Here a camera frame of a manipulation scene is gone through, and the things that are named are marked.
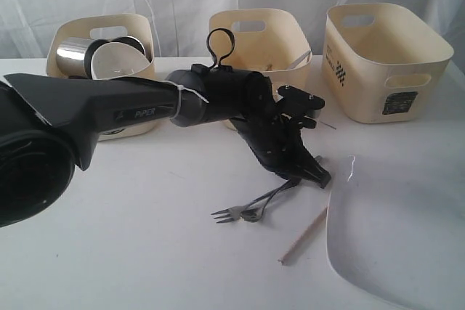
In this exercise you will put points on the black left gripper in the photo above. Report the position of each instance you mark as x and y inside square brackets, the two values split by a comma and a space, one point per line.
[277, 144]

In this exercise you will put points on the light wooden chopstick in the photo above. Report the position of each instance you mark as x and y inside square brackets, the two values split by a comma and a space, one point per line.
[284, 260]

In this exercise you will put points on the stainless steel spoon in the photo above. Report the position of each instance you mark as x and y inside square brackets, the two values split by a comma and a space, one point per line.
[255, 214]

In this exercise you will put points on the stainless steel fork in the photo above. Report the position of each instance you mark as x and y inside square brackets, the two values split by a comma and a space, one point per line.
[233, 213]

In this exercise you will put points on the stainless steel table knife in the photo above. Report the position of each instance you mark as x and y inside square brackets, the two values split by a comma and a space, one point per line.
[303, 58]

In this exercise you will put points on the stainless steel bowl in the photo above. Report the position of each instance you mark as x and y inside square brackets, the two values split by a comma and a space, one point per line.
[131, 41]

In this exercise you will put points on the white plastic bowl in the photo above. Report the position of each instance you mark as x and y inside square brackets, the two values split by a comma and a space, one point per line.
[115, 59]

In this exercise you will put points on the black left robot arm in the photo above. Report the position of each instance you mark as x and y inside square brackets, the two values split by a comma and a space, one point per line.
[50, 126]

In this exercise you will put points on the small thin pin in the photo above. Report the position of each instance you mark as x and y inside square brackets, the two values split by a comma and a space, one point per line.
[328, 125]

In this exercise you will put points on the white square plate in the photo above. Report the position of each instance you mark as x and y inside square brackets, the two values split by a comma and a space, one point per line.
[395, 230]

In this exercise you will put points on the cream bin with square mark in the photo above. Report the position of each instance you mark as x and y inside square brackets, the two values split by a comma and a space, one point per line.
[381, 61]

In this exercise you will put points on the cream bin with triangle mark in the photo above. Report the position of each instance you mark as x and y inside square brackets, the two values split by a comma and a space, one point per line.
[268, 41]

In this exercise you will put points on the cream bin with circle mark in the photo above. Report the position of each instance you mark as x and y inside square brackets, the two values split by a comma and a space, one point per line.
[135, 25]

